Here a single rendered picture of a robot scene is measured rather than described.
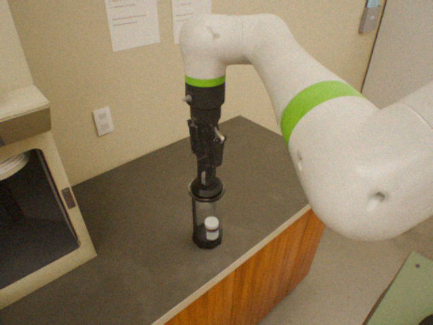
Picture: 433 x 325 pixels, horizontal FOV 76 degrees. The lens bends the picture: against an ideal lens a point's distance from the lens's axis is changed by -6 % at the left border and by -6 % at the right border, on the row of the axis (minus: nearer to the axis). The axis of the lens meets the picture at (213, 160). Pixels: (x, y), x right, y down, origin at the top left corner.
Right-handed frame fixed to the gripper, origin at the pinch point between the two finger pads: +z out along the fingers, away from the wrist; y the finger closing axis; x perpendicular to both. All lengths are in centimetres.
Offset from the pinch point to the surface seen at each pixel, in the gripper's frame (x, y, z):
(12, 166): -42.5, -18.6, -10.6
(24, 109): -36.3, -4.9, -28.3
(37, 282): -50, -16, 26
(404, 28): 246, -43, -5
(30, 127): -36.3, -9.6, -22.6
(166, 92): 25, -61, 3
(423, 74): 247, -16, 27
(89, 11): -4, -60, -35
